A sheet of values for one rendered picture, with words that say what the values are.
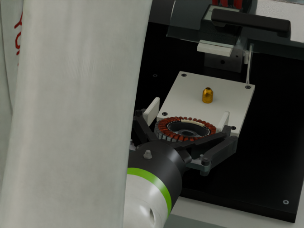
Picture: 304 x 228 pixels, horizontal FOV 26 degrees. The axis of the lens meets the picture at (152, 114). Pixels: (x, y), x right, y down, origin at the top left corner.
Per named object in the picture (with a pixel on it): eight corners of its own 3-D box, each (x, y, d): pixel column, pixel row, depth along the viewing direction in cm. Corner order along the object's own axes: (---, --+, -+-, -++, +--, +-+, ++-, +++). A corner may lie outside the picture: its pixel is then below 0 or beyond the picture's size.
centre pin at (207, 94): (211, 104, 121) (211, 92, 119) (201, 102, 121) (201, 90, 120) (213, 98, 122) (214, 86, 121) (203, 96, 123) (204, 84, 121)
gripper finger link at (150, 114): (145, 130, 106) (141, 130, 106) (159, 113, 112) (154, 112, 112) (147, 114, 104) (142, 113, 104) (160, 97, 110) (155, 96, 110)
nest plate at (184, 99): (238, 138, 115) (238, 133, 114) (156, 121, 119) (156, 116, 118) (254, 89, 126) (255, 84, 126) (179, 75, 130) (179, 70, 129)
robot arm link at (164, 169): (175, 170, 82) (106, 154, 84) (167, 246, 87) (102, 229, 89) (187, 148, 87) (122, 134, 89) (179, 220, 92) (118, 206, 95)
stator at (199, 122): (211, 167, 104) (214, 146, 103) (144, 151, 107) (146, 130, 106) (224, 143, 114) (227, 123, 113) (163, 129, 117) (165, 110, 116)
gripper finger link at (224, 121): (216, 128, 101) (220, 129, 101) (225, 110, 107) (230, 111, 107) (213, 145, 103) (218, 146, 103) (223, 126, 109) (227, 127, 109)
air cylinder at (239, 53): (240, 73, 131) (242, 50, 127) (203, 66, 132) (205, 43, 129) (245, 59, 134) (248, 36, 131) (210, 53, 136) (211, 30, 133)
